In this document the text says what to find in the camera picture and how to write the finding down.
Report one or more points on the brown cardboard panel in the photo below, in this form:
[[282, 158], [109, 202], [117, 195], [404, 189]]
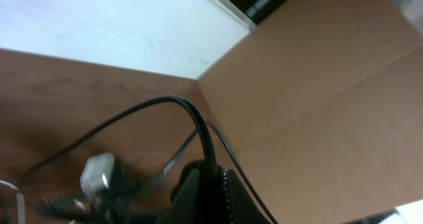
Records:
[[322, 105]]

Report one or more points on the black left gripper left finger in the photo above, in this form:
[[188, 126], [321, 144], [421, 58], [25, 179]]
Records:
[[186, 207]]

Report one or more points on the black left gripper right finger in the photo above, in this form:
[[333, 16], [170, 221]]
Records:
[[238, 206]]

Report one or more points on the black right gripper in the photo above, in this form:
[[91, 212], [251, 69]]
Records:
[[109, 205]]

